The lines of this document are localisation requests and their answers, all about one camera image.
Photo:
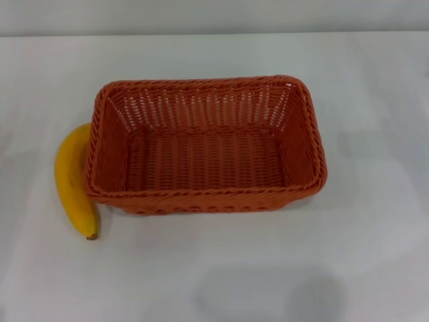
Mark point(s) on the orange woven plastic basket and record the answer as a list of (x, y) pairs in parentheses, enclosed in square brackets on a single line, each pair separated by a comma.
[(207, 161)]

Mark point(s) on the yellow banana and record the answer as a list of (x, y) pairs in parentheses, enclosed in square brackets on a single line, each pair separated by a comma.
[(72, 188)]

